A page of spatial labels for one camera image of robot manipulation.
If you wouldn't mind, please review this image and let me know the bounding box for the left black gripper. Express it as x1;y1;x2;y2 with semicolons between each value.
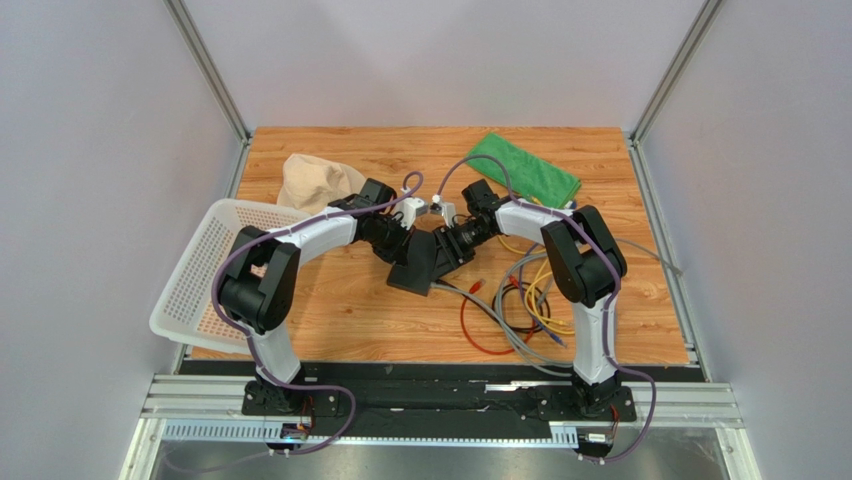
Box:
364;215;416;269

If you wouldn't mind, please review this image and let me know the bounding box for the black network switch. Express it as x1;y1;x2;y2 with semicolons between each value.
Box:
386;231;435;296

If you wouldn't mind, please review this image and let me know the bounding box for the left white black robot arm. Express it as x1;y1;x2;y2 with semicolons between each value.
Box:
211;179;429;413

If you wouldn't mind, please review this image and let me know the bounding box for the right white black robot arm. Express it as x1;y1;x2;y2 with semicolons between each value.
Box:
431;181;627;412

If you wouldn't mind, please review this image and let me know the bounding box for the green cloth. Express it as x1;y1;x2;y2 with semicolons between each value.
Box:
466;133;582;209

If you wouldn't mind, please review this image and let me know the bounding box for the beige cloth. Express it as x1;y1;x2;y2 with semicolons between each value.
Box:
276;153;366;215

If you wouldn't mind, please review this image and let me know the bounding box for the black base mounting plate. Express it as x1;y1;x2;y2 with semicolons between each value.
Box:
241;362;637;440

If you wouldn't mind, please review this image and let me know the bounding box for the white plastic basket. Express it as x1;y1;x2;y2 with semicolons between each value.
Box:
149;199;308;355

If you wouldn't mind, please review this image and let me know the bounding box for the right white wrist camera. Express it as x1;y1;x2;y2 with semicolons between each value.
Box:
429;194;458;227

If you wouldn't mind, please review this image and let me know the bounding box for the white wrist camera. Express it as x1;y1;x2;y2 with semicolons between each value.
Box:
429;194;458;227
392;197;430;230

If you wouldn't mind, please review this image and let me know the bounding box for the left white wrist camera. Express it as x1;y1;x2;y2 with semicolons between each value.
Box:
392;197;430;230

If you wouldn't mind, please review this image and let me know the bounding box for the black ethernet cable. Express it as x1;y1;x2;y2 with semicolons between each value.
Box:
492;279;554;335

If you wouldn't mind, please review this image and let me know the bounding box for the grey ethernet cable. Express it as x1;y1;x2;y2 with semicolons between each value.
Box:
431;234;687;379

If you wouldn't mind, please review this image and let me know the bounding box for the aluminium frame rail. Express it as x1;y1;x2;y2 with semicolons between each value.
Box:
120;375;760;479

